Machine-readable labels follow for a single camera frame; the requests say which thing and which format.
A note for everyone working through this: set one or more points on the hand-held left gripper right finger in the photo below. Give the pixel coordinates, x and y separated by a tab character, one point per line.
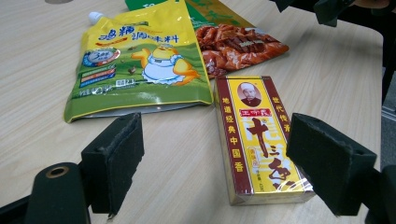
333	168

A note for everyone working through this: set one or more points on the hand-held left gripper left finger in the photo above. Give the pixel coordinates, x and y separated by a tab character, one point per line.
115	161

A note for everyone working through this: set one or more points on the yellow and red spice box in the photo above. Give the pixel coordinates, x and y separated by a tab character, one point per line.
252	130

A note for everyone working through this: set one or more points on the yellow spouted seasoning pouch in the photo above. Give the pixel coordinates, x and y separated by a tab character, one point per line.
140	46

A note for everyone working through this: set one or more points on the green and red snack packet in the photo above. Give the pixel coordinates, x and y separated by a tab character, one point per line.
243	49

